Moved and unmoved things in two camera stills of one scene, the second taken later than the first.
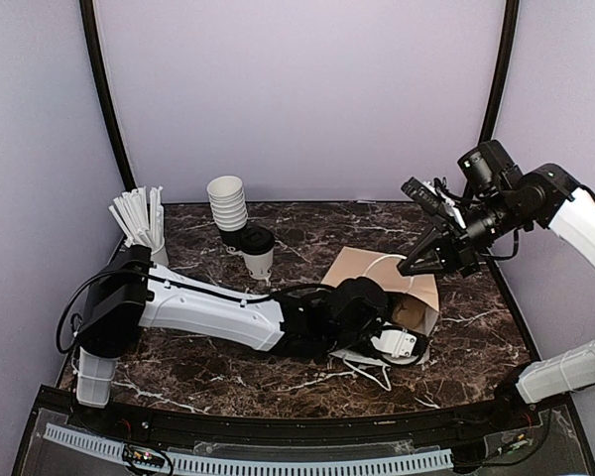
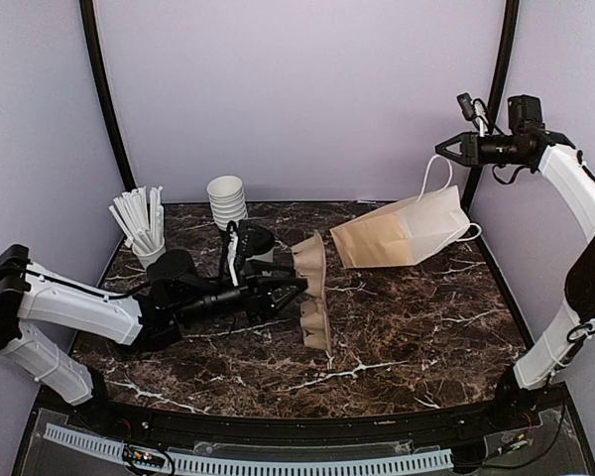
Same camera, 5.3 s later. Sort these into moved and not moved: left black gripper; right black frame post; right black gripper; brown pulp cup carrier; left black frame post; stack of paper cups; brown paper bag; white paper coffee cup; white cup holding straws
Moved: white paper coffee cup; left black gripper; right black gripper; brown pulp cup carrier; brown paper bag
Not moved: white cup holding straws; right black frame post; stack of paper cups; left black frame post
